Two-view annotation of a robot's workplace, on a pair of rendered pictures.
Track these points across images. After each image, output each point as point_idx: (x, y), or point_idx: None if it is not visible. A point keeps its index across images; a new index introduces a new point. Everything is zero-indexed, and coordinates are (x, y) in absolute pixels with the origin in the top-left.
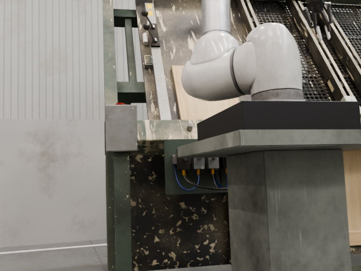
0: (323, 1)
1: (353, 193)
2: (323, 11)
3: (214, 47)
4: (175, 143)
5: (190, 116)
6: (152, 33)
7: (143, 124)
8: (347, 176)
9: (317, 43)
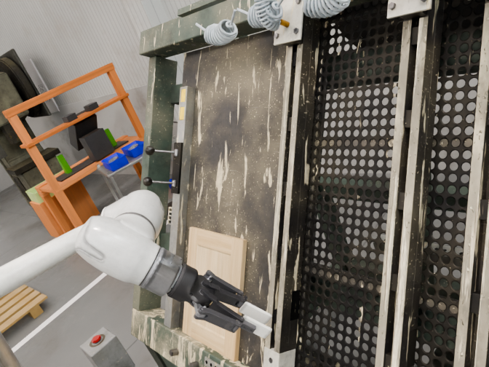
0: (191, 305)
1: None
2: (212, 307)
3: None
4: (167, 362)
5: (190, 324)
6: (175, 165)
7: (150, 325)
8: None
9: (393, 215)
